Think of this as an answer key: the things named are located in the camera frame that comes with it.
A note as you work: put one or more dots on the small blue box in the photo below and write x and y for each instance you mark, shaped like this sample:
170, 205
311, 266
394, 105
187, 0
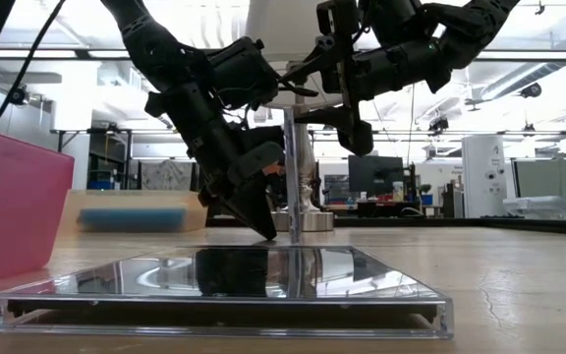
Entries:
426, 200

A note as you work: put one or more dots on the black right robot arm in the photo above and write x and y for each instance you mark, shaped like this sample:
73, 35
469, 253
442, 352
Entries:
469, 24

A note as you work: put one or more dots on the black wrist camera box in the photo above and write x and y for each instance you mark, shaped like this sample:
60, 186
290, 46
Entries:
401, 69
243, 74

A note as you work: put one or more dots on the clear jewel case black tray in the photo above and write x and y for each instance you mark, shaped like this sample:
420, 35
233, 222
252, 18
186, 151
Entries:
224, 275
293, 196

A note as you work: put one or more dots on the translucent orange plastic bin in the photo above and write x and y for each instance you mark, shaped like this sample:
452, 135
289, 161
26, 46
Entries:
116, 199

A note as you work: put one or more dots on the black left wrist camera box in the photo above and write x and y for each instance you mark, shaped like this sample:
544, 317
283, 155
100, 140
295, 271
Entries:
243, 74

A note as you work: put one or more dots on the black ceiling spotlight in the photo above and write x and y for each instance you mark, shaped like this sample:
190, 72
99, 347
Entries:
17, 96
438, 124
531, 90

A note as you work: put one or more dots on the green partition panel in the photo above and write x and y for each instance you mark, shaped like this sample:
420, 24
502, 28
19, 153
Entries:
548, 177

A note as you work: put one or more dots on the white pillar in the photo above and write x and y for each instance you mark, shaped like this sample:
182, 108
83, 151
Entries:
482, 177

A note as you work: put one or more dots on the clear plastic container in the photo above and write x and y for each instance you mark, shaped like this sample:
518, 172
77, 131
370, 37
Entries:
538, 206

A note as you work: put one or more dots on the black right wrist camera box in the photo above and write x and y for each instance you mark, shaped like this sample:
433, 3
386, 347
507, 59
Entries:
401, 69

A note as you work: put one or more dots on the wipes canister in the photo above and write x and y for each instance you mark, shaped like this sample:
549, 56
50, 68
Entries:
398, 192

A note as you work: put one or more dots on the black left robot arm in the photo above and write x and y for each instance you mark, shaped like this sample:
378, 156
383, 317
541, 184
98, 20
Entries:
155, 44

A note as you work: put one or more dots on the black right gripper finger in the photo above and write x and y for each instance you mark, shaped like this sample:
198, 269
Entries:
352, 130
324, 64

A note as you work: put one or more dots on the black computer monitor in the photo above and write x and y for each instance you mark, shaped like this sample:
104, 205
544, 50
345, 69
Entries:
375, 174

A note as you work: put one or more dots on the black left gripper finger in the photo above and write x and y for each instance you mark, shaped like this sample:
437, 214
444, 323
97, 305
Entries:
256, 201
214, 199

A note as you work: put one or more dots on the pink plastic bin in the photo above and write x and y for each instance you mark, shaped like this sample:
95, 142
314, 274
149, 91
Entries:
13, 206

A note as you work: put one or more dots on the white shade silver table lamp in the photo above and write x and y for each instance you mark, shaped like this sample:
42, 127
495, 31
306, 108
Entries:
312, 222

